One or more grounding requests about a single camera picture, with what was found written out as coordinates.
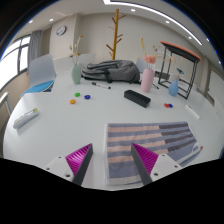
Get recessed ceiling spot lights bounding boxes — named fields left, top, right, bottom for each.
left=28, top=7, right=211, bottom=43

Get white chair with blue seat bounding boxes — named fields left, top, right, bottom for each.
left=20, top=53, right=57, bottom=98

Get grey backpack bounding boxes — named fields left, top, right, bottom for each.
left=81, top=59, right=142, bottom=85

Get grey curtain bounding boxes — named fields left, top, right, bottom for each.
left=27, top=29, right=44, bottom=68

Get blue vase with dried stems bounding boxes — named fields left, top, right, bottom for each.
left=168, top=56, right=185, bottom=97

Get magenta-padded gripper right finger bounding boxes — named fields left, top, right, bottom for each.
left=130, top=142, right=184, bottom=186

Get yellow wooden coat tree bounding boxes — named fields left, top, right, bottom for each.
left=105, top=8, right=128, bottom=61

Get pink vase with flowers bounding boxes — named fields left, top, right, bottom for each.
left=139, top=37, right=158, bottom=94

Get white side desk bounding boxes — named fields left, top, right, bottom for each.
left=0, top=91, right=13, bottom=116

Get black marker pen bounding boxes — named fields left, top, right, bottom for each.
left=91, top=81, right=112, bottom=90

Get green vase with dried stems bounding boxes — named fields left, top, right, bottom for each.
left=68, top=34, right=85, bottom=85

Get white board eraser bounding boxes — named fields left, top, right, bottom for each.
left=184, top=104, right=201, bottom=120

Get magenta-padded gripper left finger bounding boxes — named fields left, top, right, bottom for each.
left=43, top=143, right=94, bottom=186

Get round wall clock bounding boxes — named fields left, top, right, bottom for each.
left=55, top=25, right=67, bottom=37

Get black rectangular case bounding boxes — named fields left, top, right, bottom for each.
left=123, top=89, right=152, bottom=109

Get long ceiling light strip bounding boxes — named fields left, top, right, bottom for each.
left=103, top=0, right=203, bottom=46

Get white remote control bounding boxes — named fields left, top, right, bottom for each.
left=12, top=107, right=40, bottom=130

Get striped pink and blue towel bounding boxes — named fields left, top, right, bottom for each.
left=103, top=120, right=204, bottom=186

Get large window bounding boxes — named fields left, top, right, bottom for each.
left=0, top=35, right=30, bottom=91

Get black-framed orange-topped side table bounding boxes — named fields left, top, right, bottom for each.
left=157, top=40, right=203, bottom=100

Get white wall board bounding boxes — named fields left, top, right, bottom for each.
left=208, top=70, right=224, bottom=103

